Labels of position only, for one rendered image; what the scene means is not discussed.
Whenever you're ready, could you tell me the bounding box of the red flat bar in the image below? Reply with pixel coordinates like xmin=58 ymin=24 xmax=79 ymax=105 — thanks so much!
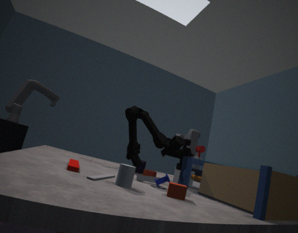
xmin=67 ymin=159 xmax=79 ymax=172

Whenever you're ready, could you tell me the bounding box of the l-shaped crank handle with blue knob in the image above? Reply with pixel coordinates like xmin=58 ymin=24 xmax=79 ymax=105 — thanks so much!
xmin=136 ymin=173 xmax=170 ymax=187

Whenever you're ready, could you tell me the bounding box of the reddish-brown box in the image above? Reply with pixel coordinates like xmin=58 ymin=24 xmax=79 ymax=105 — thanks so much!
xmin=167 ymin=181 xmax=187 ymax=200
xmin=143 ymin=169 xmax=157 ymax=177

